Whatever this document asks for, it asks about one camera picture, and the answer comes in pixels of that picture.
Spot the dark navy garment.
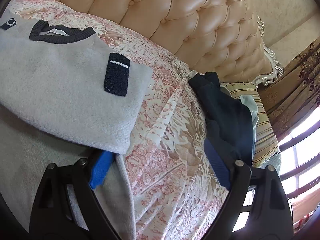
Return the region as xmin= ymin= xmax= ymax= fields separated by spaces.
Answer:
xmin=189 ymin=72 xmax=254 ymax=166

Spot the beige tufted leather sofa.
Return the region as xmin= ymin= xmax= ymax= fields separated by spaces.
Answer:
xmin=55 ymin=0 xmax=283 ymax=85

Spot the striped green beige pillow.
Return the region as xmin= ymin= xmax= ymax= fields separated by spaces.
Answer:
xmin=221 ymin=83 xmax=279 ymax=167

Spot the brown patterned curtain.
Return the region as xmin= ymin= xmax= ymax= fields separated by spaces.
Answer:
xmin=258 ymin=38 xmax=319 ymax=141

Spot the grey knit sweater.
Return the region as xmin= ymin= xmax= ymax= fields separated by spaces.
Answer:
xmin=1 ymin=11 xmax=152 ymax=239

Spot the pink floral sofa cover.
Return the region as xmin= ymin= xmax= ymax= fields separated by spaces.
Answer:
xmin=8 ymin=0 xmax=228 ymax=239

